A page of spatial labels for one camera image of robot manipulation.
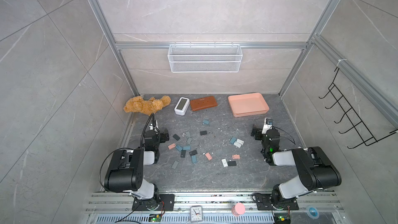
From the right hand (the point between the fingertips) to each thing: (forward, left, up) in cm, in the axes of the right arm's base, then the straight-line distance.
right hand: (263, 125), depth 93 cm
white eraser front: (-20, +25, -7) cm, 33 cm away
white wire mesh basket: (+39, +35, +22) cm, 57 cm away
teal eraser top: (+8, +35, -7) cm, 37 cm away
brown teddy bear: (+14, +73, +3) cm, 75 cm away
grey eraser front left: (-20, +54, -7) cm, 58 cm away
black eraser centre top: (0, +37, -7) cm, 38 cm away
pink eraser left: (-9, +57, -7) cm, 58 cm away
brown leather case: (+24, +37, -6) cm, 45 cm away
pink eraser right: (-16, +19, -7) cm, 26 cm away
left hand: (+1, +64, -1) cm, 64 cm away
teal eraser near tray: (-6, +19, -7) cm, 21 cm away
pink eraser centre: (-16, +34, -7) cm, 39 cm away
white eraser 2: (-9, +16, -7) cm, 20 cm away
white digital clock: (+19, +51, -3) cm, 55 cm away
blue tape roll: (-44, -14, -9) cm, 47 cm away
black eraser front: (-20, +21, -9) cm, 30 cm away
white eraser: (-7, +14, -7) cm, 18 cm away
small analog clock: (-43, +41, -5) cm, 60 cm away
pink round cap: (-43, +23, +1) cm, 48 cm away
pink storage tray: (+24, +7, -8) cm, 26 cm away
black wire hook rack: (-17, -27, +26) cm, 41 cm away
